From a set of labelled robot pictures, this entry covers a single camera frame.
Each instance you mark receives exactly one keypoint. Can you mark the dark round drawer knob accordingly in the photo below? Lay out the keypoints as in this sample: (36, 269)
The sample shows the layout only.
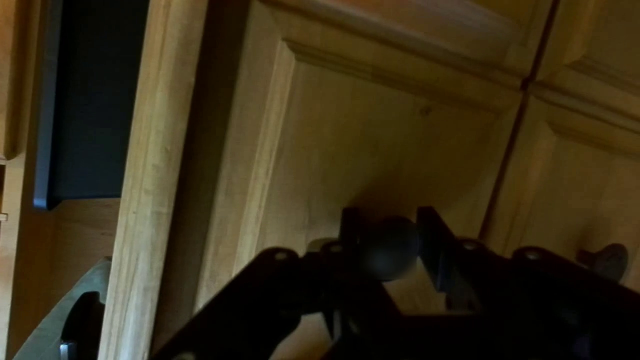
(391, 246)

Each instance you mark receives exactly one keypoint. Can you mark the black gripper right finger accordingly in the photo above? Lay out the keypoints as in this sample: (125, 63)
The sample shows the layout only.
(468, 275)

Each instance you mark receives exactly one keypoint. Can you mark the wooden roll-top desk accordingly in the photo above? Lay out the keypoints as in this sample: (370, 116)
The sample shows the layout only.
(140, 251)

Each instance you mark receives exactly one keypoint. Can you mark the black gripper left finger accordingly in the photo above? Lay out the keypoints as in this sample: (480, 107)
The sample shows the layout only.
(358, 315)

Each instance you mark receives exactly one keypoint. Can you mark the black plastic tray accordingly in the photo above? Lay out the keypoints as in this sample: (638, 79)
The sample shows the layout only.
(87, 98)

